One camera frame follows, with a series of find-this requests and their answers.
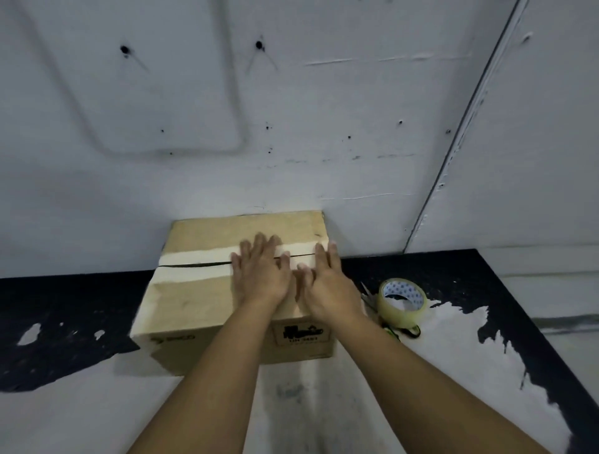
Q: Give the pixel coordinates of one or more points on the person's left hand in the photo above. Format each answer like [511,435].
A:
[259,280]

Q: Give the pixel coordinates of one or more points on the person's right hand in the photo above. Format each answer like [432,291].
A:
[332,294]

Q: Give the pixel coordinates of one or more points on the person's right thumb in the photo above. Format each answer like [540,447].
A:
[304,277]

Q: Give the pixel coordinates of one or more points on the person's left middle finger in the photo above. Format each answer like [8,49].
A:
[261,245]

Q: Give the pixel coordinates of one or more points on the person's left thumb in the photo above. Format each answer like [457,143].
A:
[286,265]

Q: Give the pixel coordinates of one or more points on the person's left little finger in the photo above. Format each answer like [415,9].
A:
[236,266]

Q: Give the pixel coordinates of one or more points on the person's right middle finger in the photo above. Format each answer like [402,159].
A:
[333,257]

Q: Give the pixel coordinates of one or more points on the brown cardboard box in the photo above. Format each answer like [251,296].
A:
[187,304]

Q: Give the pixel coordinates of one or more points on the person's right forearm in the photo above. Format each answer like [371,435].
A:
[412,388]

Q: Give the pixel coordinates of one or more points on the person's left forearm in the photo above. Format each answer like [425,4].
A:
[210,388]

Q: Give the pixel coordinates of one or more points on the clear packing tape roll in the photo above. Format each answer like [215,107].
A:
[412,313]

